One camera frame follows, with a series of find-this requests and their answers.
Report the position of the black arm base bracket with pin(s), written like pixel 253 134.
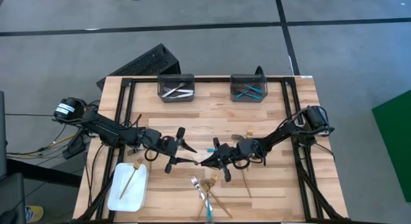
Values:
pixel 75 145

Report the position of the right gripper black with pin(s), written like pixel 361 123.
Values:
pixel 232 153

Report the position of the small black stand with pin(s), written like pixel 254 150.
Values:
pixel 259 71

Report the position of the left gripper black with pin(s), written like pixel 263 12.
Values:
pixel 160 142

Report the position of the white rectangular tray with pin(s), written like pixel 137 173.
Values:
pixel 128 201

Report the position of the black aluminium table frame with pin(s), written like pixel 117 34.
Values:
pixel 208 79

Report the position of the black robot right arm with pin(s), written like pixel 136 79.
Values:
pixel 282 132

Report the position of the black floor tape strip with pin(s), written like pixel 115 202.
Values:
pixel 128 28
pixel 285 34

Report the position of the yellow blue bag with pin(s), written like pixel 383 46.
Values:
pixel 33 214

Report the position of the green floor panel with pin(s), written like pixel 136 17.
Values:
pixel 395 143

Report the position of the dark grey plastic bin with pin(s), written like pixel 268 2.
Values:
pixel 160 99
pixel 233 99

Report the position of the black furniture edge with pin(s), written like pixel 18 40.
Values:
pixel 2 137

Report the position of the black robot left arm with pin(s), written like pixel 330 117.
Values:
pixel 106 129

